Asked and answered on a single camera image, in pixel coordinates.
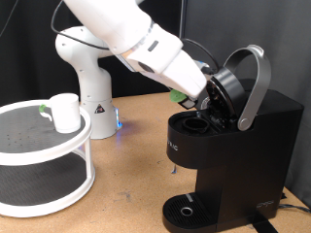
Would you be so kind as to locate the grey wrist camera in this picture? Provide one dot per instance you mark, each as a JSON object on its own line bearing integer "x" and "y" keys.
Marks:
{"x": 202, "y": 67}

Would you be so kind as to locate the white two-tier turntable shelf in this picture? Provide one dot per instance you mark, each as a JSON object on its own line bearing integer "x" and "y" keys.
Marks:
{"x": 32, "y": 136}

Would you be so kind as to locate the black backdrop curtain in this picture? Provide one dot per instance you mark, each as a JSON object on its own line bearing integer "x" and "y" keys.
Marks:
{"x": 26, "y": 58}

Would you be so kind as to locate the green-lidded coffee pod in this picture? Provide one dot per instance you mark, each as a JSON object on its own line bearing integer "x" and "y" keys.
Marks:
{"x": 177, "y": 96}

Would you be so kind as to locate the black Keurig coffee machine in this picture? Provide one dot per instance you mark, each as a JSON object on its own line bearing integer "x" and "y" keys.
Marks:
{"x": 246, "y": 155}

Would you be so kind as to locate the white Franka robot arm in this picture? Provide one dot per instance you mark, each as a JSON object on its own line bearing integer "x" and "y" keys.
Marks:
{"x": 94, "y": 81}

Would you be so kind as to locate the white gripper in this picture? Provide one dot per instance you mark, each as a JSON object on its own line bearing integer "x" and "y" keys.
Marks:
{"x": 171, "y": 64}

